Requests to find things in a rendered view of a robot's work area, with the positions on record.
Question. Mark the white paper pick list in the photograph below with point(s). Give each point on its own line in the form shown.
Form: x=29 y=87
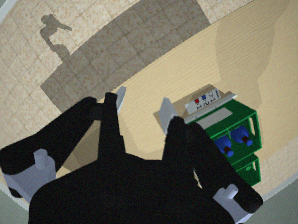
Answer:
x=203 y=101

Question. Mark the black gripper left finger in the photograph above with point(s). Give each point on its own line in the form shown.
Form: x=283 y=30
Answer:
x=30 y=163

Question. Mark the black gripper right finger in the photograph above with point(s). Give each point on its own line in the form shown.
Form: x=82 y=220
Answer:
x=216 y=175

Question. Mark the green plastic crate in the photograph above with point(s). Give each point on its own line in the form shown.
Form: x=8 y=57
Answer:
x=251 y=176
x=232 y=114

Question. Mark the blue bottle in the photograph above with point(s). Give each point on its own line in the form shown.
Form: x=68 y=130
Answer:
x=224 y=144
x=240 y=135

